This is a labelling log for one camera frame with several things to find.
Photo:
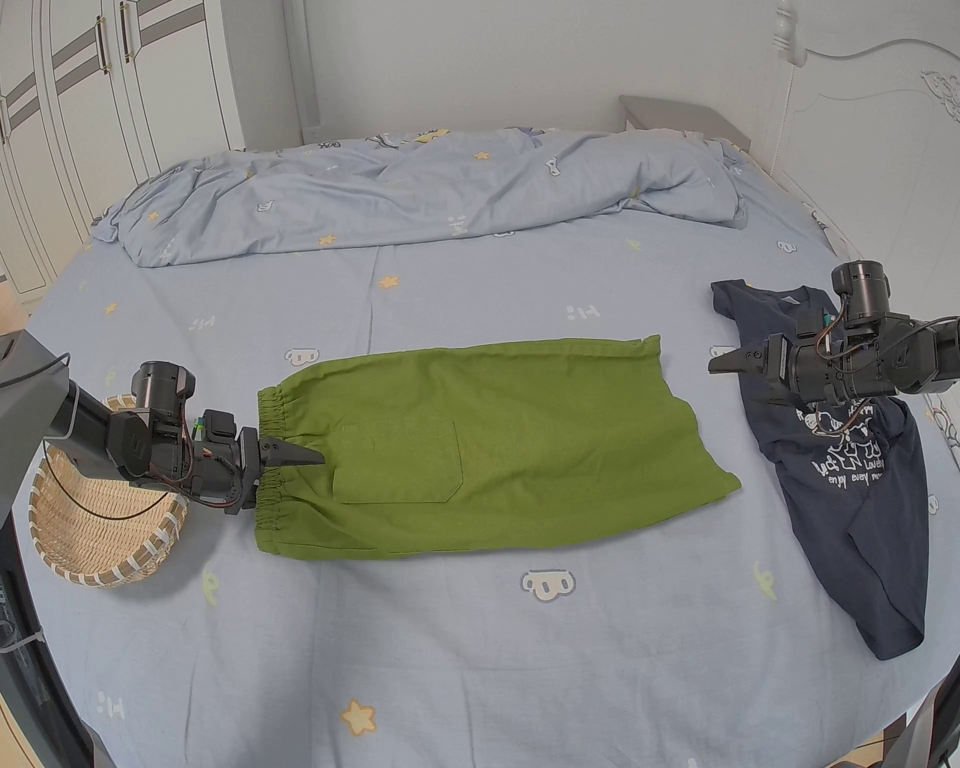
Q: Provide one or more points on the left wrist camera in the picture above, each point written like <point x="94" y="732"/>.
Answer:
<point x="219" y="425"/>

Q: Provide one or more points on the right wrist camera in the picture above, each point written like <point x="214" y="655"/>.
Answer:
<point x="810" y="326"/>

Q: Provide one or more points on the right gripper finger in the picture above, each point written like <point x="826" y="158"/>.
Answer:
<point x="750" y="361"/>

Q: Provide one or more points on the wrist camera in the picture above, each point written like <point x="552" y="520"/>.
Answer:
<point x="219" y="425"/>
<point x="810" y="326"/>

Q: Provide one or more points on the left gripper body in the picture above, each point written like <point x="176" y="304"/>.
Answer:
<point x="225" y="472"/>

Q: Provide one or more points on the dark blue T-shirt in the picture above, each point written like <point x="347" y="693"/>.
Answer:
<point x="862" y="525"/>

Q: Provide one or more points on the pale blue quilt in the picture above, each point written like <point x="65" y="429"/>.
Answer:
<point x="420" y="187"/>

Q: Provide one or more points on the green shorts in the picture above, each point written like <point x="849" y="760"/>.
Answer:
<point x="525" y="450"/>

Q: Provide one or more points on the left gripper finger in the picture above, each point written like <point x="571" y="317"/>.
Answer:
<point x="281" y="452"/>

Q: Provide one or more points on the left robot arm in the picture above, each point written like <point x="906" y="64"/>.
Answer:
<point x="127" y="450"/>

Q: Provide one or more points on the round woven basket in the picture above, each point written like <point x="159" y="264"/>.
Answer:
<point x="97" y="547"/>

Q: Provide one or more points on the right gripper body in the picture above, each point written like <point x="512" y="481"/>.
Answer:
<point x="802" y="371"/>

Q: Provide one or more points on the white wardrobe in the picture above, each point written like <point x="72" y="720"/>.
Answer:
<point x="90" y="112"/>

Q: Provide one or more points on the grey bedside table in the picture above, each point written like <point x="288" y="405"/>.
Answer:
<point x="675" y="112"/>

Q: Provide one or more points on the bed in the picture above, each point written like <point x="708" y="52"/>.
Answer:
<point x="487" y="300"/>

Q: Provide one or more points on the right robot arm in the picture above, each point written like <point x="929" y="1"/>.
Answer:
<point x="866" y="289"/>

